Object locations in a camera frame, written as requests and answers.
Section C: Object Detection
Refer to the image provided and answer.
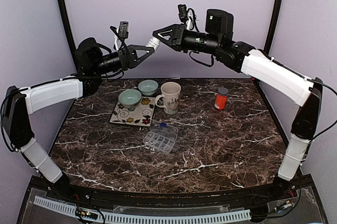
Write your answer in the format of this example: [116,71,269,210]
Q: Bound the small white pill bottle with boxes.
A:
[146,37,161,51]

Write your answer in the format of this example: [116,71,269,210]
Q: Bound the light green ceramic bowl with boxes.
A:
[118,89,142,110]

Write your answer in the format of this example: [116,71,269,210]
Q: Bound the left black frame post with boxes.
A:
[57,0,83,77]

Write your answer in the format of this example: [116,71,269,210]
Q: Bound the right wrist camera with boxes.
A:
[177,4,199,32]

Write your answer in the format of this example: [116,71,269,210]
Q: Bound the floral rectangular ceramic plate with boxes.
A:
[110,97,155,127]

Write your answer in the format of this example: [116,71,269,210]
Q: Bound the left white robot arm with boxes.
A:
[1,37,160,201]

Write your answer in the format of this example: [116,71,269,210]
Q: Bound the black frame post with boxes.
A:
[264,0,282,54]
[57,0,83,77]

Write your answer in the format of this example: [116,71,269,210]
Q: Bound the orange pill bottle grey cap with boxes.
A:
[214,87,229,110]

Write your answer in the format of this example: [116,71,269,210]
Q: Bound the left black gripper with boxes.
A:
[92,44,155,75]

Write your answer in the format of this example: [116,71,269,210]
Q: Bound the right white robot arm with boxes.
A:
[153,9,323,200]

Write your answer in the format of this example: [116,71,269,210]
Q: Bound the black front rail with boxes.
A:
[48,183,299,208]

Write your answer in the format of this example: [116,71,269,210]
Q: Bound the cream ceramic mug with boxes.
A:
[154,82,181,115]

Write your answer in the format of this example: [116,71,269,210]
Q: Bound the white slotted cable duct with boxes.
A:
[34,196,251,224]

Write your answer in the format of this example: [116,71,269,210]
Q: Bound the right black frame post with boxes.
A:
[264,0,282,54]

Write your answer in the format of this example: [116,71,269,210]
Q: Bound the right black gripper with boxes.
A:
[152,24,220,55]

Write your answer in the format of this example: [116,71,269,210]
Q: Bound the clear plastic pill organizer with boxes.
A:
[143,120,179,154]

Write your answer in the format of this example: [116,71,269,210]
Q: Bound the blue striped ceramic bowl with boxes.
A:
[138,79,158,96]

